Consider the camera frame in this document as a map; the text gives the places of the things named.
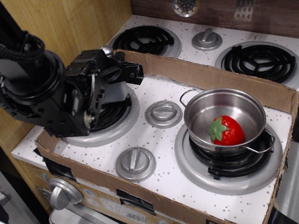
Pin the grey pepper shaker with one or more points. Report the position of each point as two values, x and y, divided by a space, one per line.
114 92

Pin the silver stove knob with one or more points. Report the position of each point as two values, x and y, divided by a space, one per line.
207 40
135 164
164 114

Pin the silver oven front knob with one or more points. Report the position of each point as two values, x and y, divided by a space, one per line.
63 194

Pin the brown cardboard box frame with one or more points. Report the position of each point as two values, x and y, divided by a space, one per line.
167 196

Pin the coil burner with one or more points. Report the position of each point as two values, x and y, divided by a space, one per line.
232 175
262 59
148 39
118 121

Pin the hanging round metal strainer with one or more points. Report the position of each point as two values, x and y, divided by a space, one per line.
185 8

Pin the stainless steel pot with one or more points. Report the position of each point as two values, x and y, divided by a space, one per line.
202 109

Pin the front right coil burner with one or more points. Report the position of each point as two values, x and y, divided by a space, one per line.
232 175

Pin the silver centre stove knob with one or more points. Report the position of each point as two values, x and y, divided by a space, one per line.
164 114

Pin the digital clock panel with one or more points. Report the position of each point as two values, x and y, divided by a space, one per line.
124 211

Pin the front left coil burner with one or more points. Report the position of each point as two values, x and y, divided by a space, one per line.
118 121

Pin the back right coil burner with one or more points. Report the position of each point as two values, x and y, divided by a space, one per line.
262 59

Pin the hanging metal slotted spatula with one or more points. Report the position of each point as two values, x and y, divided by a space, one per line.
243 11

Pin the silver back stove knob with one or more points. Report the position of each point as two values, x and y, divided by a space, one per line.
207 40

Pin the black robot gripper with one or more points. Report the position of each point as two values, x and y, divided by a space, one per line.
118 70

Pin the silver front stove knob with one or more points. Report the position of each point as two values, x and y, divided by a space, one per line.
135 164

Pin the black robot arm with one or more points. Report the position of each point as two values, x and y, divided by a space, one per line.
75 100

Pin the red toy strawberry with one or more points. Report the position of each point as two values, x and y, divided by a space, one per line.
225 131

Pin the back left coil burner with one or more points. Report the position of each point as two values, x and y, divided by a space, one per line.
148 39

